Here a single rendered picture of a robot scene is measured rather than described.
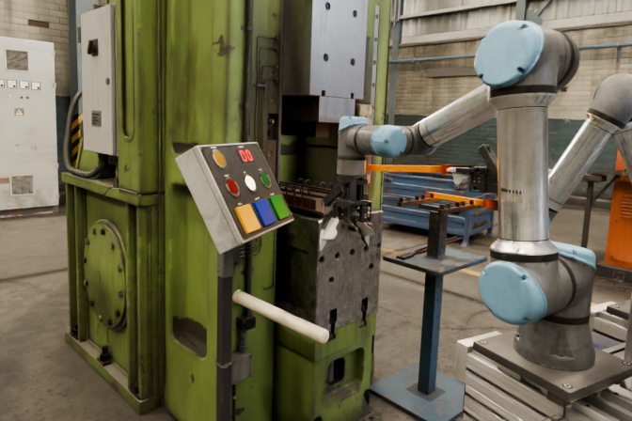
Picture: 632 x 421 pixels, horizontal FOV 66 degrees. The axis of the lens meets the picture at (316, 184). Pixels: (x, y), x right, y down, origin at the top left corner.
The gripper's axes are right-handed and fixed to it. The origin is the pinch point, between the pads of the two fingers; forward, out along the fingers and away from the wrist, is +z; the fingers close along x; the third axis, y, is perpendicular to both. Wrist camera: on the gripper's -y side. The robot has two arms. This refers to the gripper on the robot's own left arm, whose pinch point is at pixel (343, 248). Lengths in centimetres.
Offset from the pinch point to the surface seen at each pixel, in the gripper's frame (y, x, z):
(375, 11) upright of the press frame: -75, 61, -83
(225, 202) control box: -10.7, -29.7, -12.3
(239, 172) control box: -22.2, -21.7, -18.7
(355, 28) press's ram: -54, 36, -70
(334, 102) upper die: -51, 26, -41
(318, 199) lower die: -49, 20, -5
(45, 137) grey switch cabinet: -573, -65, -2
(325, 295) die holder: -44, 22, 31
